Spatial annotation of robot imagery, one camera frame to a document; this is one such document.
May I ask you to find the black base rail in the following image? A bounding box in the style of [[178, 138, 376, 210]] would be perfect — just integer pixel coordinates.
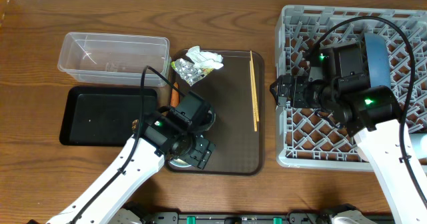
[[113, 202, 394, 224]]

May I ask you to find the wooden chopstick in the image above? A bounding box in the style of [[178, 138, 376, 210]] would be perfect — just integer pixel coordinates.
[[250, 51, 258, 132], [250, 50, 260, 122]]

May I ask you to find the light blue rice bowl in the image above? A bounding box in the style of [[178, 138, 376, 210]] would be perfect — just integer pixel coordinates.
[[169, 159, 191, 168]]

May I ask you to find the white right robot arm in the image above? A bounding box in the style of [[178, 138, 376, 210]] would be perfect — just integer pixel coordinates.
[[270, 42, 426, 223]]

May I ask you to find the grey dishwasher rack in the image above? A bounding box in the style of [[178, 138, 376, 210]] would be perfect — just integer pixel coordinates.
[[275, 5, 426, 171]]

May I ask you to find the black waste tray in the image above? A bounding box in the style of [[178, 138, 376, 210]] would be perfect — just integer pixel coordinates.
[[59, 86, 141, 147]]

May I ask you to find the crumpled foil wrapper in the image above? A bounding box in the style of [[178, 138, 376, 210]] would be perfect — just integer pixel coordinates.
[[171, 59, 213, 86]]

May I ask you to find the crumpled white paper napkin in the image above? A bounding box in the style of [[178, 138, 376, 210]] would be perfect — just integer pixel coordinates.
[[185, 46, 224, 69]]

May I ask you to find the brown serving tray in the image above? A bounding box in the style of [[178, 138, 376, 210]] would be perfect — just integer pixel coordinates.
[[165, 51, 264, 176]]

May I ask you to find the wooden chopstick right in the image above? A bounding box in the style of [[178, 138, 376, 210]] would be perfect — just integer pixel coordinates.
[[250, 50, 260, 122]]

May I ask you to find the wooden chopstick left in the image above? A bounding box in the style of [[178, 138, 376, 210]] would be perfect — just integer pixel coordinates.
[[250, 51, 258, 132]]

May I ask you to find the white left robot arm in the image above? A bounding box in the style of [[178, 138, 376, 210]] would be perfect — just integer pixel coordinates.
[[48, 91, 216, 224]]

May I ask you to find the clear plastic bin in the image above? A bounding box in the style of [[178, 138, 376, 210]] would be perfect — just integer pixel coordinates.
[[57, 32, 171, 86]]

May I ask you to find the orange carrot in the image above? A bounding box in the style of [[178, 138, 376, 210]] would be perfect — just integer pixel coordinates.
[[170, 88, 179, 107]]

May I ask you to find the light blue cup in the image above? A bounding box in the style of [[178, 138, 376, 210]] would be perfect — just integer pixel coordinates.
[[410, 133, 427, 159]]

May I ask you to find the brown round bread piece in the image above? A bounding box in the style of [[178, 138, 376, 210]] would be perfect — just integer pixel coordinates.
[[131, 119, 140, 134]]

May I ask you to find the dark blue plate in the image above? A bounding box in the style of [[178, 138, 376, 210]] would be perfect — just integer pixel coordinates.
[[364, 33, 391, 89]]

